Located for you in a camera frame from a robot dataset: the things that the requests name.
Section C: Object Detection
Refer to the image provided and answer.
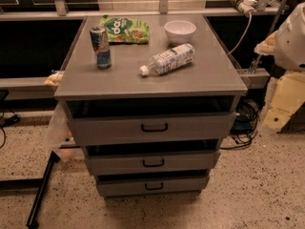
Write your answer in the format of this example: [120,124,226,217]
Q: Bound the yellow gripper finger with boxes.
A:
[263,72,305,131]

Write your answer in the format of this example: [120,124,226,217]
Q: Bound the grey bottom drawer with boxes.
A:
[95,169,210,198]

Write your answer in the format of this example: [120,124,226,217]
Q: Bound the grey drawer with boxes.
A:
[83,139,220,176]
[68,96,236,146]
[95,169,210,198]

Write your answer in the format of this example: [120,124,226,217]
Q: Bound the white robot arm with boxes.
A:
[254,3,305,131]

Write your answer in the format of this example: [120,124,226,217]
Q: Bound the grey top drawer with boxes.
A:
[68,96,236,146]

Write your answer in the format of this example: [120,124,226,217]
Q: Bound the grey drawer cabinet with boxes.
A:
[53,13,249,198]

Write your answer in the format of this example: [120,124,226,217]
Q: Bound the grey middle drawer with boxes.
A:
[83,139,220,176]

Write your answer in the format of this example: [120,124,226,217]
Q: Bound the metal diagonal rod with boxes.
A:
[247,0,295,74]

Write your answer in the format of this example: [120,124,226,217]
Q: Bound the white power strip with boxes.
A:
[229,0,256,16]

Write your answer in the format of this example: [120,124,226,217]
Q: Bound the clear plastic water bottle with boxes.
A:
[139,43,195,76]

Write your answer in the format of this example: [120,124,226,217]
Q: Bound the white bowl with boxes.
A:
[164,20,196,45]

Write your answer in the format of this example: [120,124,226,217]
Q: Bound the green snack bag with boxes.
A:
[99,15,150,44]

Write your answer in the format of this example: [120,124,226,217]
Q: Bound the blue energy drink can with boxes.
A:
[90,26,112,70]

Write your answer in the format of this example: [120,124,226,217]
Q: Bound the clear plastic bag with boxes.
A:
[43,102,76,160]

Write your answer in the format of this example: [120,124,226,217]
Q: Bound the yellow crumpled item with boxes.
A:
[45,71,64,87]

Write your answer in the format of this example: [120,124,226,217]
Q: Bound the black floor bar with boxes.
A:
[26,152,60,229]

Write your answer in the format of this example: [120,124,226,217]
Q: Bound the black cable bundle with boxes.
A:
[219,98,261,151]

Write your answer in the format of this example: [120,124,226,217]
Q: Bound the white power cable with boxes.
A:
[226,12,254,56]

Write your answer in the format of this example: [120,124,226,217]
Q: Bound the black cable left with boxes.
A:
[0,90,21,150]

